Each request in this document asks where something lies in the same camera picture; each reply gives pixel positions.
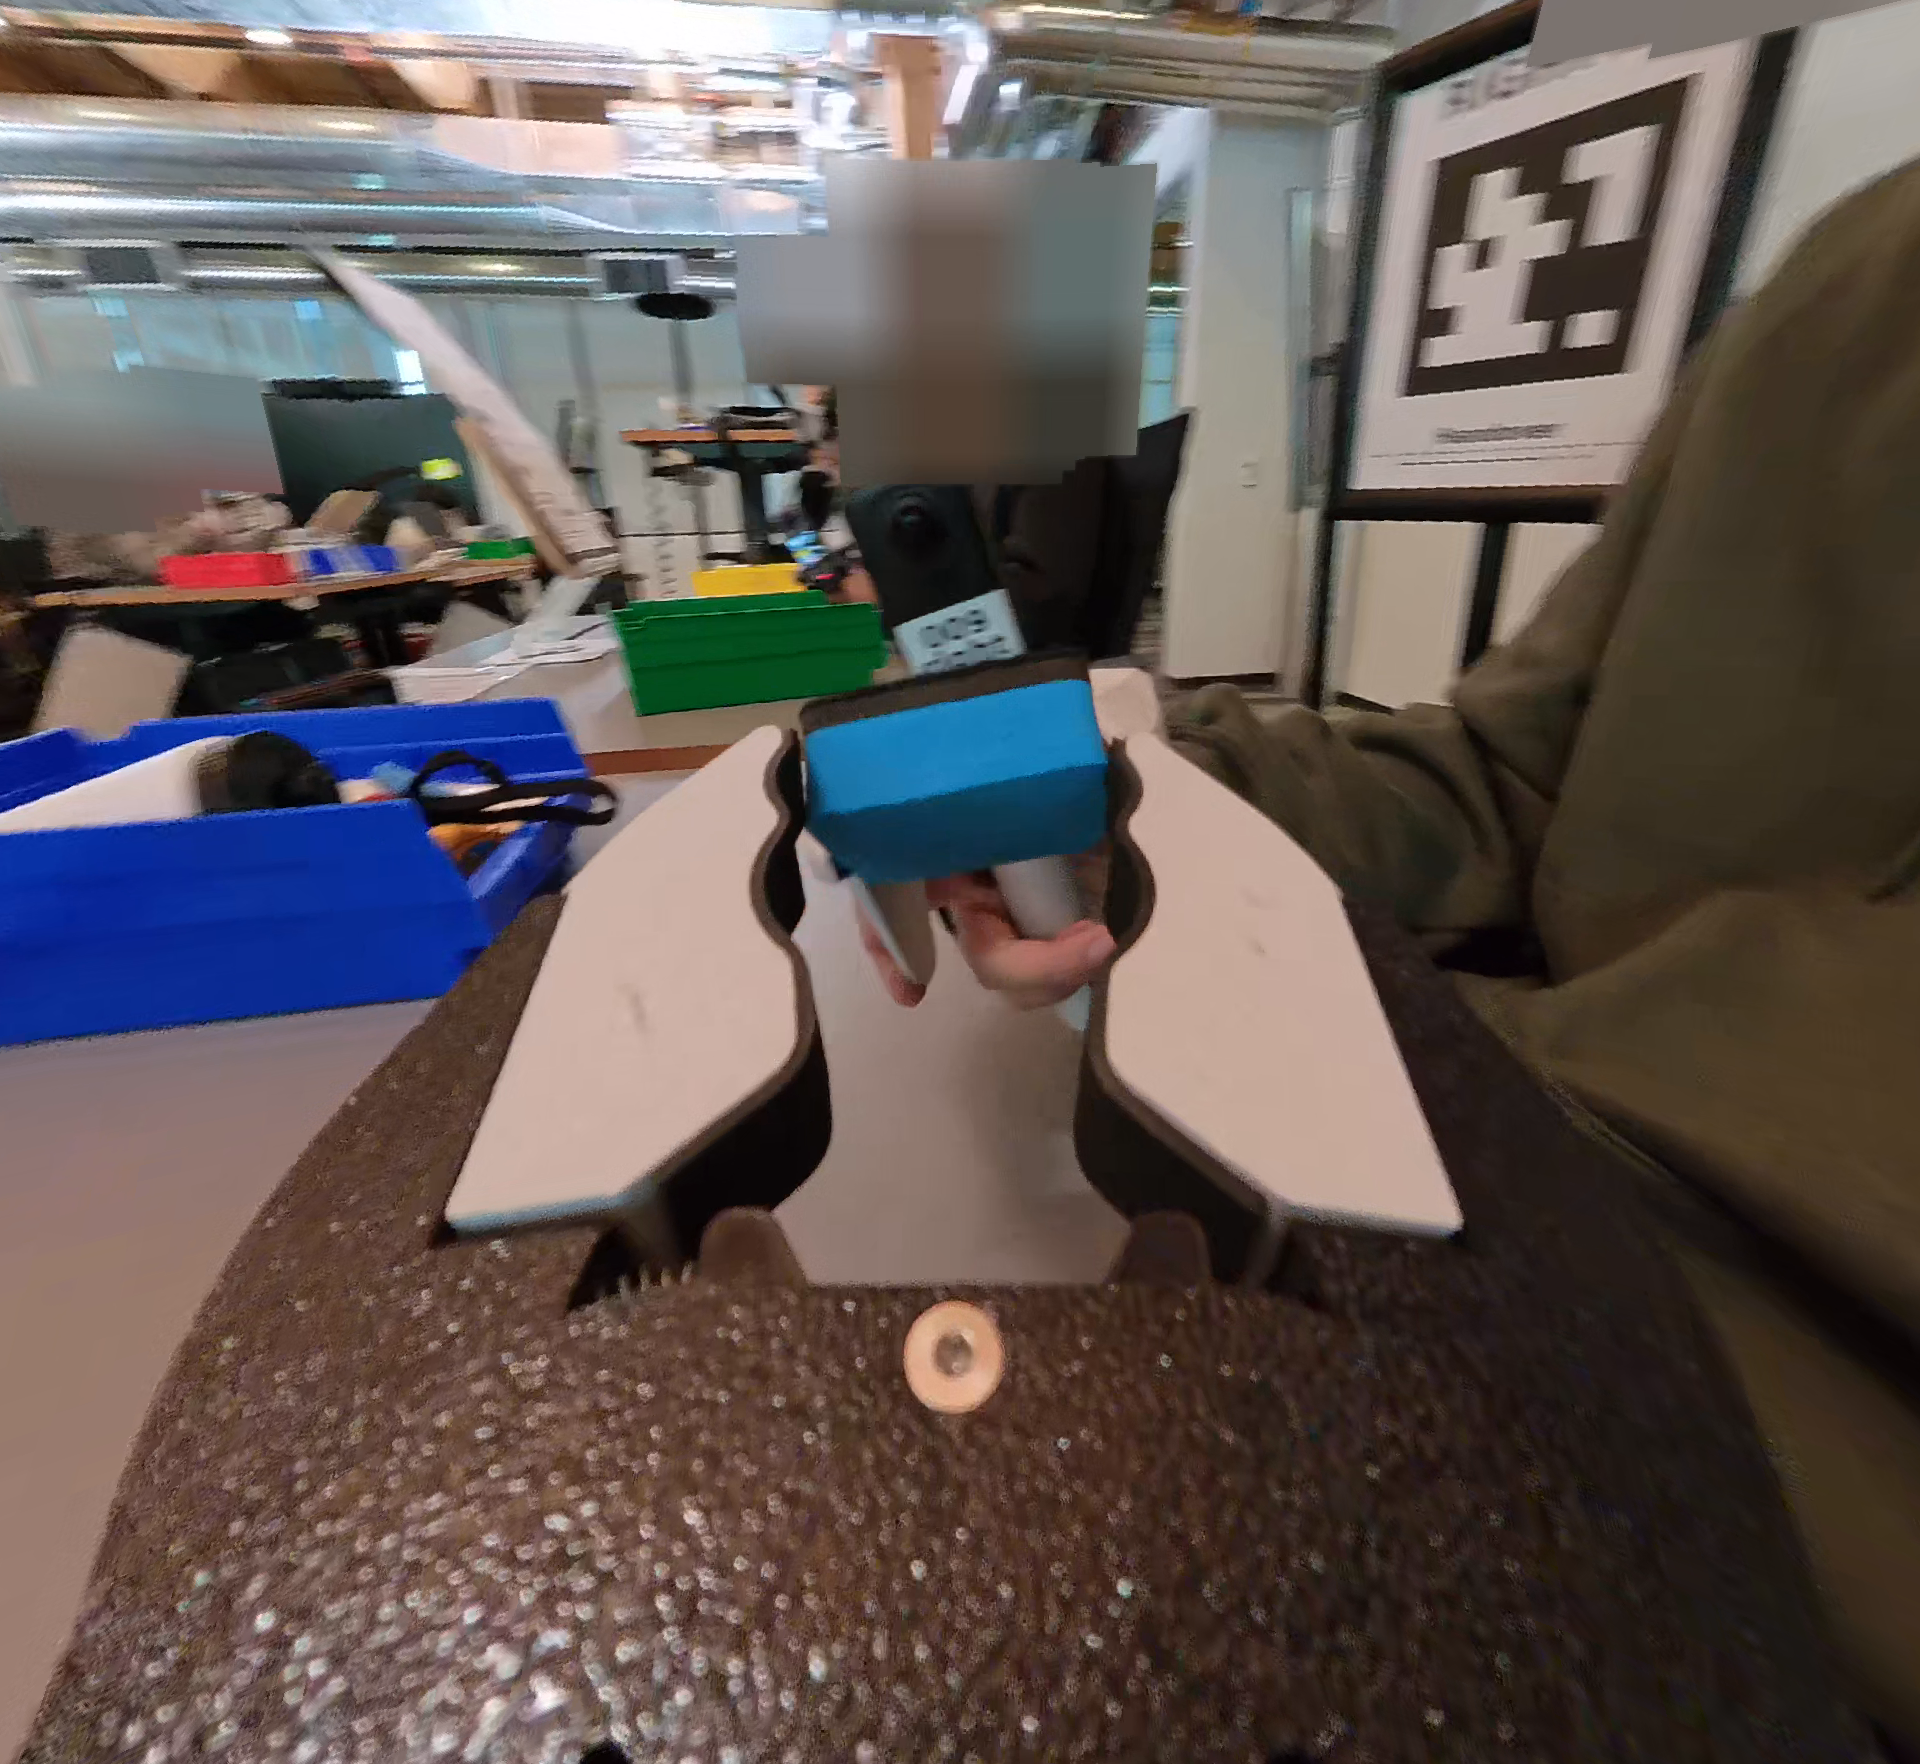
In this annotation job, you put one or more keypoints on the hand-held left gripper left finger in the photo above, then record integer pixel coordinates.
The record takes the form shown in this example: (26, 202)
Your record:
(643, 1031)

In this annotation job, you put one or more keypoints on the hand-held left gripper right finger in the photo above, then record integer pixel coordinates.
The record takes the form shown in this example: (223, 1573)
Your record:
(1260, 1044)

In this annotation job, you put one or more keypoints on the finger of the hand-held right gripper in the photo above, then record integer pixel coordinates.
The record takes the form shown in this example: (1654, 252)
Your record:
(1129, 698)
(901, 934)

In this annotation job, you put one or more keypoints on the blue foam pad black backing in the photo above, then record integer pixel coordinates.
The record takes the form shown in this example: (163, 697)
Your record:
(944, 789)

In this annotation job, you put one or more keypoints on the blue plastic bin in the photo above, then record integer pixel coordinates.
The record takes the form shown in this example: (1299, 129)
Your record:
(223, 924)

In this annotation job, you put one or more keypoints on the person's right forearm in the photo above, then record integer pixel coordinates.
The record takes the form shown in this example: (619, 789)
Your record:
(1349, 805)

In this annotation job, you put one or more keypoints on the person's right hand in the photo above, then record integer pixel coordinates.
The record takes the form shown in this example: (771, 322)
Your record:
(990, 948)

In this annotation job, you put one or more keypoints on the yellow plastic bin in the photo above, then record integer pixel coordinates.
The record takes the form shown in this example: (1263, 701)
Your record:
(750, 581)

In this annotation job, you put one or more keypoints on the black office chair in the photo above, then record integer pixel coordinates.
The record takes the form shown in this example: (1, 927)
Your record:
(1164, 518)

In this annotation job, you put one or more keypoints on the green plastic bin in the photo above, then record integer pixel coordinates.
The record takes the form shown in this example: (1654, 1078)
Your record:
(750, 662)

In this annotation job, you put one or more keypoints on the wooden standing desk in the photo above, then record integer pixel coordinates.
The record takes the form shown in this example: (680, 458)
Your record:
(704, 436)

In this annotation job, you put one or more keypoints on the orange block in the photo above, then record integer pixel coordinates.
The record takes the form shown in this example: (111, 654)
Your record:
(473, 840)

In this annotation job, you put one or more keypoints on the grey topped table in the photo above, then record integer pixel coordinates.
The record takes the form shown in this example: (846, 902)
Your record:
(600, 714)

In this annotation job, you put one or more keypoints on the black easel stand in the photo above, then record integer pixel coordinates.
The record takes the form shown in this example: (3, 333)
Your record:
(1484, 595)

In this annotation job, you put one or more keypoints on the instruction board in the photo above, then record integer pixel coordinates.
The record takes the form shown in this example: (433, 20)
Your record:
(510, 444)

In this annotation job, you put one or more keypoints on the wooden column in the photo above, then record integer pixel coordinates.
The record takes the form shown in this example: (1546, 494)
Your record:
(906, 93)

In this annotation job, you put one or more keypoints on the person's olive hoodie torso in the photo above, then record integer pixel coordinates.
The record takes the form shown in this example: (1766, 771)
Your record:
(1723, 744)

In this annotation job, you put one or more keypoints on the small blue bin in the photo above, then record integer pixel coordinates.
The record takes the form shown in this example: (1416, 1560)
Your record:
(343, 559)

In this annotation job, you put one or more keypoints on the white bottle black cap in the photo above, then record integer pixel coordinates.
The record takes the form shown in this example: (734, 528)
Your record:
(104, 789)

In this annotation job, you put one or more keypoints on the small red bin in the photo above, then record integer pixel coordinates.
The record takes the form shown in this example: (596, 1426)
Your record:
(223, 569)

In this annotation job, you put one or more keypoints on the black framed sign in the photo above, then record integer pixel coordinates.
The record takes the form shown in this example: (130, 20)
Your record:
(1544, 236)

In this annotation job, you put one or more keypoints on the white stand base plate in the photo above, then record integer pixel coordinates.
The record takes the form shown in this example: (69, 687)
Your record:
(563, 617)

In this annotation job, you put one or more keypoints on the silver ventilation duct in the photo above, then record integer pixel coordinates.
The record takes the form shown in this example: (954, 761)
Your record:
(1200, 55)
(300, 153)

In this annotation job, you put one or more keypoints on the black wall monitor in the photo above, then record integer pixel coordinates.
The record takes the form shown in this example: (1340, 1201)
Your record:
(360, 444)

